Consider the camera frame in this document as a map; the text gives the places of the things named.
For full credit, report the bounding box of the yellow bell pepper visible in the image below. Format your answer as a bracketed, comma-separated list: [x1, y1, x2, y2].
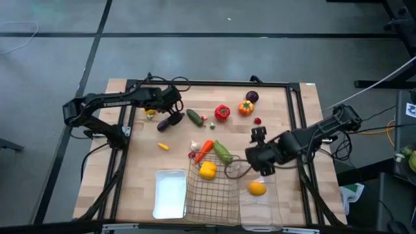
[199, 161, 218, 181]

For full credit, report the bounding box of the green and white bag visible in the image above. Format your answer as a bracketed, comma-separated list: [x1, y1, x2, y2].
[339, 182, 365, 216]

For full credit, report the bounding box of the red bell pepper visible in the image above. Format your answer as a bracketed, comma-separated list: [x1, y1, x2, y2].
[214, 104, 231, 122]

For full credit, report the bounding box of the white plastic tray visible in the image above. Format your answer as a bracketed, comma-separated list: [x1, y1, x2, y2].
[152, 169, 188, 220]

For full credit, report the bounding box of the thin black cable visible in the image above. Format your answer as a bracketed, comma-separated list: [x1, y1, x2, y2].
[347, 123, 416, 135]
[360, 105, 397, 123]

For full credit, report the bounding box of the black furniture frame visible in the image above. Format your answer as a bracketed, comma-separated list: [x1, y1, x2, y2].
[326, 0, 416, 90]

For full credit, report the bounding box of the light grey cable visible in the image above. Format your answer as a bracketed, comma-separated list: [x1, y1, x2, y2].
[322, 55, 416, 112]

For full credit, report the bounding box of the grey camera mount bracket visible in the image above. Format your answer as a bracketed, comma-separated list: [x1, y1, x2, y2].
[101, 222, 140, 234]
[281, 226, 321, 234]

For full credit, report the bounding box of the black metal table frame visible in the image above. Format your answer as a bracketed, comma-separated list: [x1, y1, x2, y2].
[73, 71, 348, 234]

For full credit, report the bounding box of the black power cable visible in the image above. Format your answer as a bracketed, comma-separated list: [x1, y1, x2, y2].
[80, 142, 111, 183]

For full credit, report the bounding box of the orange fruit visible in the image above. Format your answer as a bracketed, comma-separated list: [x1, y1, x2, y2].
[248, 181, 267, 197]

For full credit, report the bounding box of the clear plastic bin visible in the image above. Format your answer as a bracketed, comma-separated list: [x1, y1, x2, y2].
[239, 168, 284, 232]

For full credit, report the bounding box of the white floor cable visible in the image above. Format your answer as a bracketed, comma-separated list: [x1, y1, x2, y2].
[0, 20, 40, 55]

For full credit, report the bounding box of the orange bell pepper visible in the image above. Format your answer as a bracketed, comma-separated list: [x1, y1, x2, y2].
[238, 99, 255, 117]

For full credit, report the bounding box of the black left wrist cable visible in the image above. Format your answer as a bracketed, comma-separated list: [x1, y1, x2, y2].
[138, 74, 192, 113]

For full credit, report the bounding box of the yellow cable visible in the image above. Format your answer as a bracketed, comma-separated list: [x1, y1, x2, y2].
[356, 119, 396, 148]

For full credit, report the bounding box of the orange carrot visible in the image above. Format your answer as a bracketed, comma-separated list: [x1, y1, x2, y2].
[194, 139, 215, 165]

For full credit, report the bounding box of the green toy vegetable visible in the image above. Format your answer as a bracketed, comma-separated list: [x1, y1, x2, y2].
[401, 146, 416, 173]

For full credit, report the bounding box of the purple eggplant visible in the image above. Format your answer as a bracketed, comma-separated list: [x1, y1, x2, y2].
[157, 118, 173, 133]

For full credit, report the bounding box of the light green bitter gourd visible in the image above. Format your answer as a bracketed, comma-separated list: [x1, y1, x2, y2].
[213, 140, 234, 165]

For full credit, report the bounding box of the dark side table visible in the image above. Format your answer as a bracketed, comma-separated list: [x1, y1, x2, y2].
[393, 89, 416, 183]

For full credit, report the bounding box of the dark green cucumber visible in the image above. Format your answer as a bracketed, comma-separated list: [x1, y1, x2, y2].
[185, 109, 205, 127]

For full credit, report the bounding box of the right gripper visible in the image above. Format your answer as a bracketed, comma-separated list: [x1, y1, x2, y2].
[244, 126, 283, 177]

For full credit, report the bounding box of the wire mesh basket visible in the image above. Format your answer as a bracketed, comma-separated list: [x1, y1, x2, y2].
[183, 152, 242, 228]

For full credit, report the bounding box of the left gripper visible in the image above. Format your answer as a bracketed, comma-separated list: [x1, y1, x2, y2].
[155, 84, 185, 127]

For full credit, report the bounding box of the black furniture foot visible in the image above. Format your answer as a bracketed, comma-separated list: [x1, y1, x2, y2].
[0, 137, 25, 153]

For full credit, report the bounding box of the dark purple onion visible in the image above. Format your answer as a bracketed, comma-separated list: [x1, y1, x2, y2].
[245, 90, 260, 104]

